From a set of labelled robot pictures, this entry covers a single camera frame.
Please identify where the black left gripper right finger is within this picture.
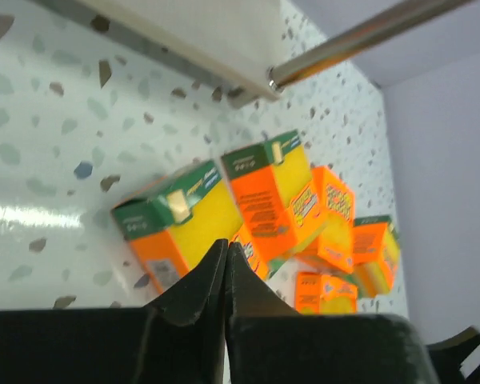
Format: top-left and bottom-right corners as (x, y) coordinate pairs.
(226, 244), (438, 383)

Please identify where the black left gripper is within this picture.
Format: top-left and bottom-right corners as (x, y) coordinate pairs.
(426, 326), (480, 380)

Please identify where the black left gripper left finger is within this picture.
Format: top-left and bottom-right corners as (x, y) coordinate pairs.
(0, 239), (229, 383)

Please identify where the orange round sponge box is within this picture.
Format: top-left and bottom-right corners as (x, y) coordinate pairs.
(294, 272), (358, 314)
(297, 166), (355, 274)

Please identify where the multicolour sponge pack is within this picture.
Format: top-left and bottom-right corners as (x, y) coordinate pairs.
(111, 160), (243, 293)
(221, 130), (326, 269)
(353, 215), (401, 298)

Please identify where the white two-tier shelf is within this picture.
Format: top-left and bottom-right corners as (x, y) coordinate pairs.
(39, 1), (465, 108)

